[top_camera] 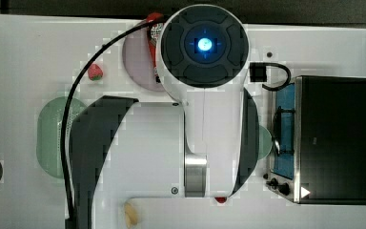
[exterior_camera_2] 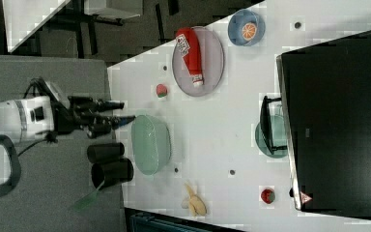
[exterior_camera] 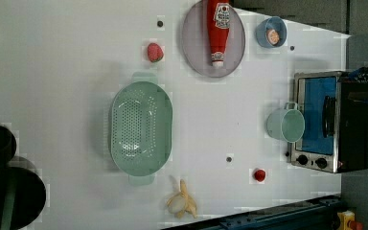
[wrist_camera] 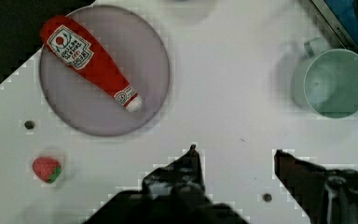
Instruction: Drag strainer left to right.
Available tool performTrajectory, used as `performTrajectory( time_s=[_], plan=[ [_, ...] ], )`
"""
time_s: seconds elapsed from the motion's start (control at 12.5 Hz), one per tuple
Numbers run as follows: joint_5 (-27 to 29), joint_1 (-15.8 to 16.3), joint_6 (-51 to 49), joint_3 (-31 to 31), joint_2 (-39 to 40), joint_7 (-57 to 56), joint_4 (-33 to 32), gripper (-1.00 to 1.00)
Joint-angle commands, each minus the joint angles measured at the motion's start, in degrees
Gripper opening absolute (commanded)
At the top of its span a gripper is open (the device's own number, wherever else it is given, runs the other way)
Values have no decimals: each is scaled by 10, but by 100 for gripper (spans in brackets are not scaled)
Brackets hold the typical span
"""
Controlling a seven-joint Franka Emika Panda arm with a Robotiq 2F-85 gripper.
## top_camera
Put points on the red toy apple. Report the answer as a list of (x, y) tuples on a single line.
[(221, 200)]

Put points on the red toy strawberry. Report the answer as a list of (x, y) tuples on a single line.
[(95, 72)]

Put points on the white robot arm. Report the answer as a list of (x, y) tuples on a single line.
[(201, 144)]

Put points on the red ketchup bottle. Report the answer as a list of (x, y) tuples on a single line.
[(153, 33)]

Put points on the green plastic strainer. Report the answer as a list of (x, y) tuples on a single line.
[(48, 144)]

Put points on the black toaster oven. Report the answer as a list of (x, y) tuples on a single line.
[(318, 126)]

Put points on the grey round plate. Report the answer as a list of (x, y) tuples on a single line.
[(138, 59)]

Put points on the peeled toy banana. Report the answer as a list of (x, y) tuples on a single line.
[(131, 216)]

